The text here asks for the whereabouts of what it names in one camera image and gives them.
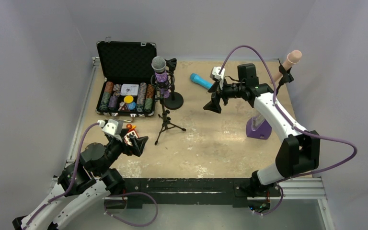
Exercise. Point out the pink toy microphone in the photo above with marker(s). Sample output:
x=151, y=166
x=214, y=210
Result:
x=292, y=58

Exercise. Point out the red yellow toy block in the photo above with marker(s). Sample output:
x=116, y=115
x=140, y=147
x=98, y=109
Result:
x=130, y=134

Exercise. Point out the purple metronome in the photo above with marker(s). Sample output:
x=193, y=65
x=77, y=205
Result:
x=257, y=127

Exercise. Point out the blue toy microphone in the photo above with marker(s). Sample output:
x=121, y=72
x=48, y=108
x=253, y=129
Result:
x=197, y=79

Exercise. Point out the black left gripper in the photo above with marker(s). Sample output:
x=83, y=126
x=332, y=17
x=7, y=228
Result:
x=126, y=139

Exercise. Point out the black poker chip case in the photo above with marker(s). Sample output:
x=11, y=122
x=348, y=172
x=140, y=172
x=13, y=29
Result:
x=125, y=62

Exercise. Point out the yellow round chip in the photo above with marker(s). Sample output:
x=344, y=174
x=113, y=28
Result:
x=128, y=99

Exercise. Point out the black tripod mic stand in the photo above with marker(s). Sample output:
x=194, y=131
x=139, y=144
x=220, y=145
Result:
x=164, y=116

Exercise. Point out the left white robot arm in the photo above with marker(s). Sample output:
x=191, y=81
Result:
x=88, y=177

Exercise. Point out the blue small blind chip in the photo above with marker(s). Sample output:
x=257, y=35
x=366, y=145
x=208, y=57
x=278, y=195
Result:
x=131, y=106

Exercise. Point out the triangular all-in marker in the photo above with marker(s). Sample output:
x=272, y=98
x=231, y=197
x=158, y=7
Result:
x=123, y=107

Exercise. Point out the purple glitter microphone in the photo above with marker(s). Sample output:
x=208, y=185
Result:
x=161, y=76

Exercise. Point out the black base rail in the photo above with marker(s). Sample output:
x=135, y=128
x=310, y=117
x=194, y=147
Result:
x=237, y=192

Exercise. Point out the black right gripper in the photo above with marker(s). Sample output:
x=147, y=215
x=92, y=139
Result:
x=220, y=93

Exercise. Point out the black round-base mic stand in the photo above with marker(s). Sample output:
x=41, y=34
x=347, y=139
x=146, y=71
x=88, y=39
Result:
x=286, y=77
x=175, y=100

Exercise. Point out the white playing card deck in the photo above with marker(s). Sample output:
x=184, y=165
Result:
x=129, y=89

